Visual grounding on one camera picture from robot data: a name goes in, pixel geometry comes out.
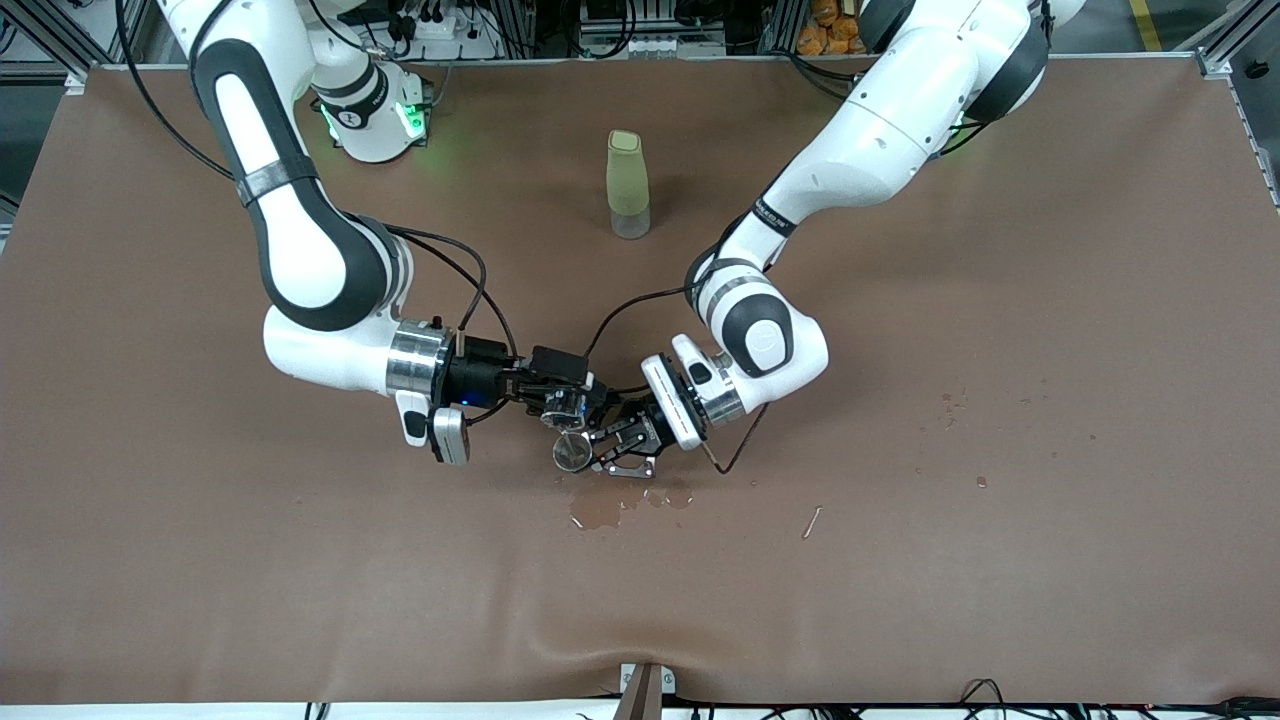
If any orange snack packets pile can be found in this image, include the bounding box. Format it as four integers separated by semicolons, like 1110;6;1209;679
797;0;873;57

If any metal table clamp bracket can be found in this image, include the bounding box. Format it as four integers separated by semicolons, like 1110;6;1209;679
612;662;678;720

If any white power strip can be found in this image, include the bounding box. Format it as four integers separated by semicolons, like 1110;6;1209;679
395;0;496;61

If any spilled liquid puddle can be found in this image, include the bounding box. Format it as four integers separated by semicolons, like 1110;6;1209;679
568;470;694;531

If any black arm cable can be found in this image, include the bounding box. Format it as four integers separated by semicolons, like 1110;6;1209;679
115;0;521;426
583;280;771;475

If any yellow-green frosted bottle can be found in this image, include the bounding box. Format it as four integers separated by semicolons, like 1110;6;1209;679
606;130;652;241

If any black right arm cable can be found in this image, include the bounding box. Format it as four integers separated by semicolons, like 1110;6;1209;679
115;0;521;426

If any white flat device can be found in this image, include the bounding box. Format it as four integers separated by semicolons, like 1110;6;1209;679
578;28;728;59

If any aluminium frame post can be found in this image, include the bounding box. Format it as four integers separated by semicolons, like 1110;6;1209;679
0;0;93;97
1195;0;1280;81

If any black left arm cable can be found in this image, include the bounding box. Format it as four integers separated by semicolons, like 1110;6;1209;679
583;280;771;475

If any brown table mat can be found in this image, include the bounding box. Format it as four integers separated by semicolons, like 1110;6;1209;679
0;58;1280;707

